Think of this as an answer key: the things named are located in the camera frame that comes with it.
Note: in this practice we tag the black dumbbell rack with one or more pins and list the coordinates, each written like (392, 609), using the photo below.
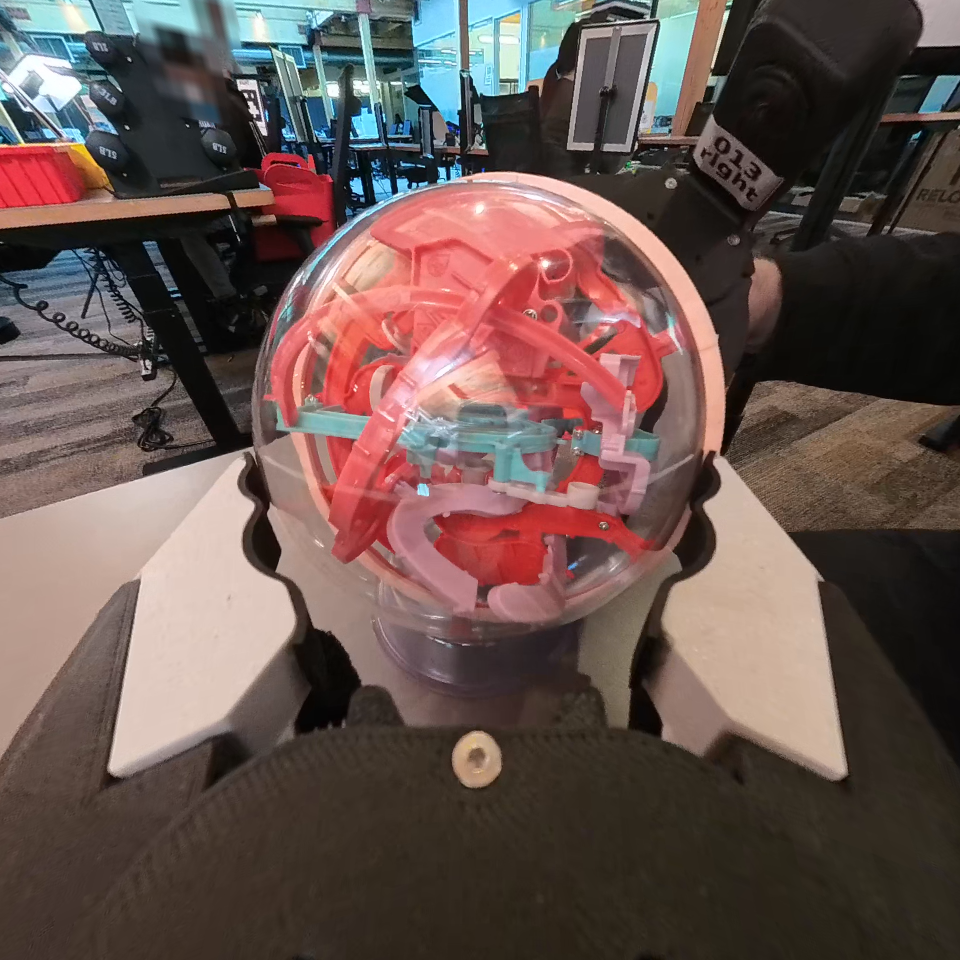
(150, 135)

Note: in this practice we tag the clear plastic ball stand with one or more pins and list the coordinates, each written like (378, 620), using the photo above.
(465, 660)

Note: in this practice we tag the cardboard box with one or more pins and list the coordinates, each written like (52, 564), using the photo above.
(934, 187)

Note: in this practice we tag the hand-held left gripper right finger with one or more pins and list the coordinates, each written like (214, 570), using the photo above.
(750, 645)

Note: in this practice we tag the person's right hand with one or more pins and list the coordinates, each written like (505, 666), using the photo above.
(763, 307)

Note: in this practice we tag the framed grey board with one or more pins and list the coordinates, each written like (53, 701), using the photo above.
(611, 82)

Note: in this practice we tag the clear maze ball red tracks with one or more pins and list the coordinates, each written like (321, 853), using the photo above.
(480, 375)

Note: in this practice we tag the red plastic bin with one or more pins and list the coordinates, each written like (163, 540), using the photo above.
(37, 176)

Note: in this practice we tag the yellow plastic bin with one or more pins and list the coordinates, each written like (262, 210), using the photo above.
(94, 169)

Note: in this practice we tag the wooden desk black legs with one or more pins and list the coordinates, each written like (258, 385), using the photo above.
(112, 206)

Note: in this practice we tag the distant office desks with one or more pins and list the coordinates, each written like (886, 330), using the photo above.
(390, 150)

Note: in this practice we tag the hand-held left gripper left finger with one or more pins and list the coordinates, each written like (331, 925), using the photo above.
(210, 637)

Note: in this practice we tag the power strip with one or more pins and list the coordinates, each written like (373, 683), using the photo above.
(147, 364)

